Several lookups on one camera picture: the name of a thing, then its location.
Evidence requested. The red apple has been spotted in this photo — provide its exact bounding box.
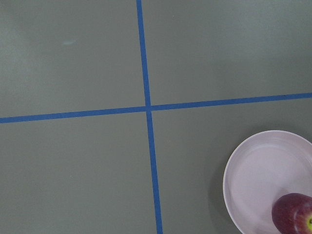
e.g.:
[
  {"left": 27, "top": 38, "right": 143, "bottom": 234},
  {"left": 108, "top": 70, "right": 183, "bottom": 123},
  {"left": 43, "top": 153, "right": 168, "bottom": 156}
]
[{"left": 271, "top": 193, "right": 312, "bottom": 234}]

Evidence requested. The pink plate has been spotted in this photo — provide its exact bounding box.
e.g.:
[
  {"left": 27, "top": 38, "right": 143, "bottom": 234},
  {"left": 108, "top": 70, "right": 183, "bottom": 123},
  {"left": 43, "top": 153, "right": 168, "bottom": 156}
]
[{"left": 223, "top": 130, "right": 312, "bottom": 234}]

